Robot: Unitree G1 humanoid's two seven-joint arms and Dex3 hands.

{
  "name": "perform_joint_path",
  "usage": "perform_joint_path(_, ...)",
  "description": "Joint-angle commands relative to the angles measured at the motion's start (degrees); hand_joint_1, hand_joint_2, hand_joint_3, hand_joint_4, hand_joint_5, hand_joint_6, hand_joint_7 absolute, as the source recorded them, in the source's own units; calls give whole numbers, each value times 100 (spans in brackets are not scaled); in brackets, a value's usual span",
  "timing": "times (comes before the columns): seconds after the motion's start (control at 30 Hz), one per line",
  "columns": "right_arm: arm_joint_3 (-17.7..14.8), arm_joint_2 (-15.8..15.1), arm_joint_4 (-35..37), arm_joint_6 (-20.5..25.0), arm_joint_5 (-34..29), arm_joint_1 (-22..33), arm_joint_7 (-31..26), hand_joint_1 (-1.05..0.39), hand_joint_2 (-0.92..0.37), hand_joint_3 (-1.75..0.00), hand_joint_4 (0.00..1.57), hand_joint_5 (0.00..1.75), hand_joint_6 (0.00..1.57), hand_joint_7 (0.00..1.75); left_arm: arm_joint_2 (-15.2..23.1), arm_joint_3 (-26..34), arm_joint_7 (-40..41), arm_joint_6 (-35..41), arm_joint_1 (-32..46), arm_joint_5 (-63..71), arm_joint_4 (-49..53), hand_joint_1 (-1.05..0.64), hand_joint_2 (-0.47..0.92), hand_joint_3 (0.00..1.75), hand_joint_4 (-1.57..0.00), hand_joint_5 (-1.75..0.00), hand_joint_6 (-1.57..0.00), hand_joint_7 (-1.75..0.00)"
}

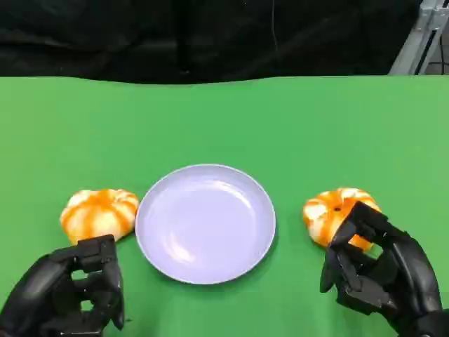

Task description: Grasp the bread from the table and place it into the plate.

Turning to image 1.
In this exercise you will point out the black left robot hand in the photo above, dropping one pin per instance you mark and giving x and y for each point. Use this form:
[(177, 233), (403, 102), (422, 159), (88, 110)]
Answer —
[(45, 281)]

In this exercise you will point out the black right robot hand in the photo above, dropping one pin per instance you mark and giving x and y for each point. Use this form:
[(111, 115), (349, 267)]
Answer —
[(410, 274)]

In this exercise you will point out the orange and white bread roll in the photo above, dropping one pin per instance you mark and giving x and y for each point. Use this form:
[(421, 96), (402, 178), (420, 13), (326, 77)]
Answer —
[(326, 214), (98, 214)]

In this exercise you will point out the lilac plate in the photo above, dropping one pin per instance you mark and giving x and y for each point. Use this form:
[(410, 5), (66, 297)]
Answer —
[(205, 224)]

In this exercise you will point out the black backdrop curtain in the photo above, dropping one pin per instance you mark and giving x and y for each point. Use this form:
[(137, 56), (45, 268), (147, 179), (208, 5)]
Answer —
[(140, 38)]

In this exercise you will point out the aluminium frame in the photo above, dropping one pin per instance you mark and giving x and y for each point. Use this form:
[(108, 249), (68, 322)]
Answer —
[(424, 38)]

